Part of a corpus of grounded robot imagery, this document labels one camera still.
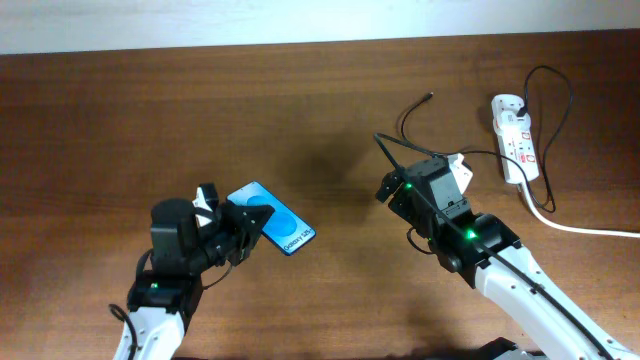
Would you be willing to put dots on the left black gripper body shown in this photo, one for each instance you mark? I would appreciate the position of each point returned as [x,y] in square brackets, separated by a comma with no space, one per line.
[224,236]

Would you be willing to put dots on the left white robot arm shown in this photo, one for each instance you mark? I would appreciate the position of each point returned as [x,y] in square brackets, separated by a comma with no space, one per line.
[186,242]

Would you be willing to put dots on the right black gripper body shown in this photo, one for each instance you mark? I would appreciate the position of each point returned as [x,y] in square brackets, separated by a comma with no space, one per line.
[400,195]

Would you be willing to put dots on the white power strip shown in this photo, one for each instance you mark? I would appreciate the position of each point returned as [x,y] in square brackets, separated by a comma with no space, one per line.
[515,139]

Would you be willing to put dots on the blue Galaxy smartphone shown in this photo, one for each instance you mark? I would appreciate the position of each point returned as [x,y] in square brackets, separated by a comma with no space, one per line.
[285,229]

